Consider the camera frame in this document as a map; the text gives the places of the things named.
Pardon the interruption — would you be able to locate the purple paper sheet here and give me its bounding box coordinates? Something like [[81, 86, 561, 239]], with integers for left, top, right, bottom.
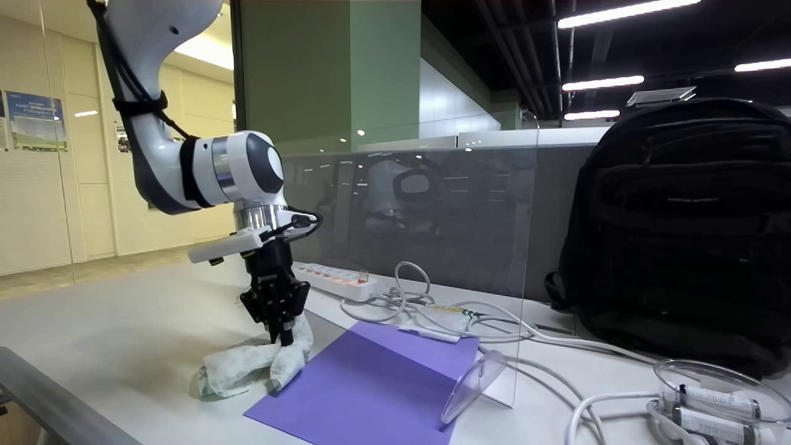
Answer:
[[247, 324, 477, 445]]

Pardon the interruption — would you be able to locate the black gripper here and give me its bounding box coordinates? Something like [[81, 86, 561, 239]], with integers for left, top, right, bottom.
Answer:
[[240, 239, 309, 346]]

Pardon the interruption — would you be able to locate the blue wall poster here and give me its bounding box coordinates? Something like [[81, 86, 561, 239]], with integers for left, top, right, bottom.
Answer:
[[4, 92, 66, 150]]

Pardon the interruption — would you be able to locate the grey partition divider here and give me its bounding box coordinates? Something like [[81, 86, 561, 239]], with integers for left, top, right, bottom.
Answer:
[[286, 125, 603, 299]]

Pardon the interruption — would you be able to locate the white coiled cable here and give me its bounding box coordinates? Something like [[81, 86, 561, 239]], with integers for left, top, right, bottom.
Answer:
[[336, 260, 538, 346]]

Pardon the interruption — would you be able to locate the white power strip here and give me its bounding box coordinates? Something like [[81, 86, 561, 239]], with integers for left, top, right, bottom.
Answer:
[[292, 261, 376, 301]]

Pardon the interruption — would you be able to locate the black backpack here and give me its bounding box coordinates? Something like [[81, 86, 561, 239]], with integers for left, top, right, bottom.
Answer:
[[543, 98, 791, 379]]

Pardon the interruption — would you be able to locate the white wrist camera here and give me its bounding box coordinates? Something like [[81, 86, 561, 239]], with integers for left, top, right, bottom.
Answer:
[[187, 206, 322, 264]]

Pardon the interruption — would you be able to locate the white power adapter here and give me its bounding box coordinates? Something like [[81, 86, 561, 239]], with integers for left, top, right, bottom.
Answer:
[[647, 382, 791, 445]]

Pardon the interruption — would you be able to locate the clear glass panel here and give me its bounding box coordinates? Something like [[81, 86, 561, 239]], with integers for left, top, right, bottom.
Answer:
[[282, 124, 540, 431]]

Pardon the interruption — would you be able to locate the white cloth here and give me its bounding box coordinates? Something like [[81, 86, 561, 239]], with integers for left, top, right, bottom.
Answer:
[[191, 316, 314, 401]]

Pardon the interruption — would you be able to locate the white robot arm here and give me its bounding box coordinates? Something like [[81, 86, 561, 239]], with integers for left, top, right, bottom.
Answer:
[[86, 0, 319, 346]]

